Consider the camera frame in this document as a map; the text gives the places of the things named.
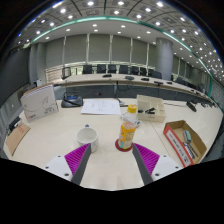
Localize black conference microphones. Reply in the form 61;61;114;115
101;73;174;86

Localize black device with cable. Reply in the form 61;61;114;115
8;116;23;133

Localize white mug with blue handle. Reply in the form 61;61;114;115
76;124;100;154

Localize black flat monitor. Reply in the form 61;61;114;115
61;66;72;80

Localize white copy paper box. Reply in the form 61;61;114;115
19;83;60;123

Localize black office chairs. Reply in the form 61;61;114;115
81;64;201;91

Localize brown cardboard envelope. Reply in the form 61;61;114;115
5;121;32;157

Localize white printed paper sheet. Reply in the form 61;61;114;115
80;98;122;116

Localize black desk phone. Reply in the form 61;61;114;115
60;92;84;109

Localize ceiling lights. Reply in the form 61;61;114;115
16;0;224;78

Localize black tabletop microphone unit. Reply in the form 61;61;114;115
185;101;198;113

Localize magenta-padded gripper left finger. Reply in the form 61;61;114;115
43;143;92;187

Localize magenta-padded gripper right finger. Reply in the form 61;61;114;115
131;142;184;187

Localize flat round red coaster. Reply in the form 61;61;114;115
114;138;134;153

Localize white divided organizer box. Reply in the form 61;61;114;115
136;94;167;123

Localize cardboard box with red side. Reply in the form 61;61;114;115
162;119;208;168

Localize yellow-capped orange drink bottle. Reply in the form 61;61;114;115
117;103;138;151

